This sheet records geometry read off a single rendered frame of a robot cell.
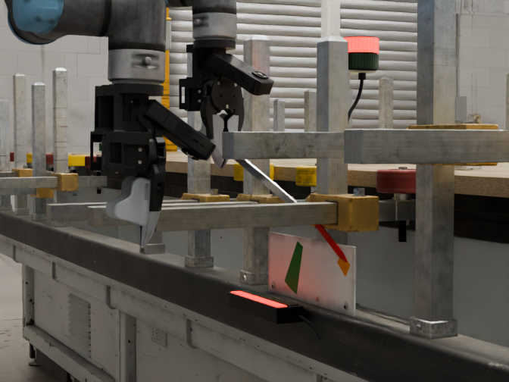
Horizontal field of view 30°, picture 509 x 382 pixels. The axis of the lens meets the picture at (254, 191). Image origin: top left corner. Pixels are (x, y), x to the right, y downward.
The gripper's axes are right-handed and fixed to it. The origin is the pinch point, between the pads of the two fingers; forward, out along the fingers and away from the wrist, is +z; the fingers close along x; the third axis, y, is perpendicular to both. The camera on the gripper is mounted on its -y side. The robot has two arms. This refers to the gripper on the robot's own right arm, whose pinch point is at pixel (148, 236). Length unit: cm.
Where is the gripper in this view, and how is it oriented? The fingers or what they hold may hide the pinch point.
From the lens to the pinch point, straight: 127.5
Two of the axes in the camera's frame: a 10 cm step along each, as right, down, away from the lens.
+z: -0.2, 10.0, 0.4
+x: 4.5, 0.5, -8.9
